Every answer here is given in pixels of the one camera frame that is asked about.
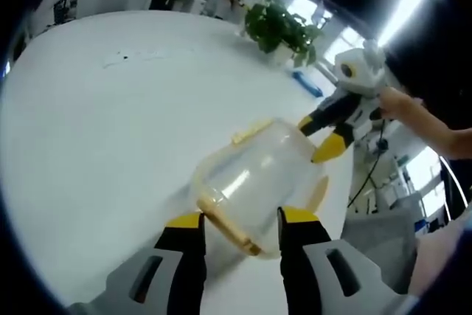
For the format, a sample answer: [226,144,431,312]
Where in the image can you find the white counter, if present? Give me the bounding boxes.
[148,0,208,17]

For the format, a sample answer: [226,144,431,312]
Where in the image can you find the green potted plant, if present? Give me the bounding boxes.
[244,0,325,68]

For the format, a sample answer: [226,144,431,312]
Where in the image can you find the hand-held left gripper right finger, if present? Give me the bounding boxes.
[277,207,402,315]

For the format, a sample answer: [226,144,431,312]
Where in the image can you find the clear container with plastic buckle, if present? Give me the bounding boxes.
[192,117,330,259]

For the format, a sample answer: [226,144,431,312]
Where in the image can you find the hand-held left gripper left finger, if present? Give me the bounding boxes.
[68,212,207,315]

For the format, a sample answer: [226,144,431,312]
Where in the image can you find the grey chair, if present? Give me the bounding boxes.
[339,204,418,294]

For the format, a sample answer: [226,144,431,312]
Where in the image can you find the ceiling light strip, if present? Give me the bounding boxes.
[378,0,443,46]

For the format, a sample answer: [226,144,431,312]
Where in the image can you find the white paper cup pot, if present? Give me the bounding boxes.
[271,42,293,68]

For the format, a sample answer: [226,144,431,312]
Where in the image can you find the blue wet wipes pack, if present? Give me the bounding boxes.
[292,70,325,97]

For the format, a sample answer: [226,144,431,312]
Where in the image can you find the person's right hand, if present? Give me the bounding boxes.
[378,88,426,121]

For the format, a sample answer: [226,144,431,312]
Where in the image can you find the dark storage shelf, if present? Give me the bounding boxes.
[50,0,81,27]

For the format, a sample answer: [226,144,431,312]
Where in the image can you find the black cable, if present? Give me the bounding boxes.
[345,118,390,215]

